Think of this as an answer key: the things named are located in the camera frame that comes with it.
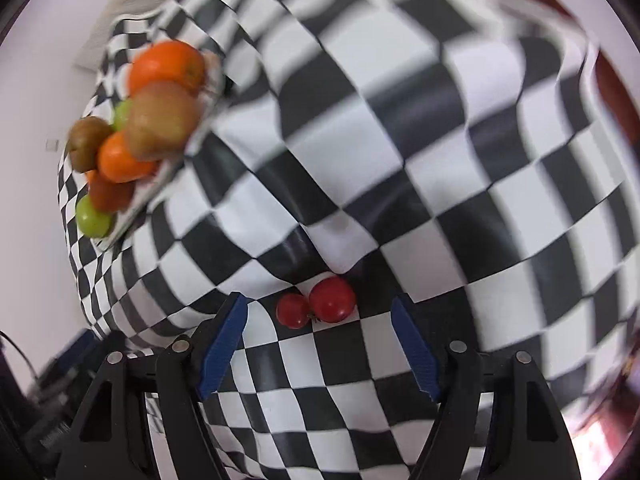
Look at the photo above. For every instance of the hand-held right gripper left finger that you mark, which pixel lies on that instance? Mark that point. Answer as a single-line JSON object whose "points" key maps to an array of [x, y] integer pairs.
{"points": [[225, 345]]}

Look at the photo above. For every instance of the brown kiwi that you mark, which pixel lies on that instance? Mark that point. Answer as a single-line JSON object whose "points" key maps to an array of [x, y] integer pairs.
{"points": [[87, 142], [162, 120]]}

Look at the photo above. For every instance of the green apple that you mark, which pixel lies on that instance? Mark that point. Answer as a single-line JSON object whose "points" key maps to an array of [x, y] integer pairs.
{"points": [[92, 217], [121, 115]]}

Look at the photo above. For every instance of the white wall socket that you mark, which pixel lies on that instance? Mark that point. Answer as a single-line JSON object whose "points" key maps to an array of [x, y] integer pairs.
{"points": [[50, 145]]}

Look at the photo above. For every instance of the oval floral ceramic plate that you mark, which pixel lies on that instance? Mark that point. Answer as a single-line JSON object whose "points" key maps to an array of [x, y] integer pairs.
{"points": [[150, 190]]}

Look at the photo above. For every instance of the large orange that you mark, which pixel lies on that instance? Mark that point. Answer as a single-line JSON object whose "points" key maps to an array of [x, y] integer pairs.
{"points": [[167, 67]]}

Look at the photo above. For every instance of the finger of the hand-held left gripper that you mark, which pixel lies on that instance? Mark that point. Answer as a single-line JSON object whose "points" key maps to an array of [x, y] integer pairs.
{"points": [[75, 352]]}

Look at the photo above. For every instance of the black and white checkered cloth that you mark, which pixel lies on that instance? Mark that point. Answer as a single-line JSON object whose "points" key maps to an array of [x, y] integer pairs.
{"points": [[400, 110]]}

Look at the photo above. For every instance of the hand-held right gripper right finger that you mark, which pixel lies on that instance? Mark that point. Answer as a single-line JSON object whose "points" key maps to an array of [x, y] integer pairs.
{"points": [[415, 350]]}

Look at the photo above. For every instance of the dark reddish tangerine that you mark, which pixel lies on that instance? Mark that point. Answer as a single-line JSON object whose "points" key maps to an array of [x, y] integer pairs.
{"points": [[110, 192]]}

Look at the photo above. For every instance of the small red cherry tomato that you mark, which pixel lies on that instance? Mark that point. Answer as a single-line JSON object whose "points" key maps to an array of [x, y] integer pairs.
{"points": [[292, 310]]}

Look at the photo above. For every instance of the large red cherry tomato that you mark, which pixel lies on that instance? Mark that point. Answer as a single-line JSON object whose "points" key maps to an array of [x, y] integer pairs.
{"points": [[332, 299]]}

